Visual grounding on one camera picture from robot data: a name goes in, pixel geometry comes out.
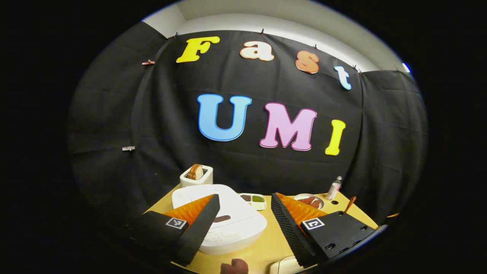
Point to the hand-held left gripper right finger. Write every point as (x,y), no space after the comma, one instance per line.
(291,232)

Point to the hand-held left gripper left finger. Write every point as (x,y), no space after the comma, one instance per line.
(198,228)

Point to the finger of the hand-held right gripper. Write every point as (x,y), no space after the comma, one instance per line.
(393,215)

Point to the white rice cooker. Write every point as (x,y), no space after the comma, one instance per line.
(236,224)

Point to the brown wooden spoon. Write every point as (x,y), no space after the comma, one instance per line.
(350,204)

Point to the white rounded square pad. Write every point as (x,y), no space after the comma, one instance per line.
(283,266)

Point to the red-brown meat piece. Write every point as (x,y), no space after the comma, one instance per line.
(306,200)
(315,204)

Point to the white round plate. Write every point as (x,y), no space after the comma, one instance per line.
(300,197)

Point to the white divided grain dish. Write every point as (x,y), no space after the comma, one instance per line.
(255,201)

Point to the white toaster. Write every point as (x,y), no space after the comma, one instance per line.
(205,179)

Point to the bread slice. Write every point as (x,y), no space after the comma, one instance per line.
(195,172)

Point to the clear bottle with pink label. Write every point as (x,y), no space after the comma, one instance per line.
(334,188)

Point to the black backdrop cloth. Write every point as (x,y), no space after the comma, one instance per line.
(152,125)

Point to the ceiling light strip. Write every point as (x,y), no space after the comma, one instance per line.
(406,67)

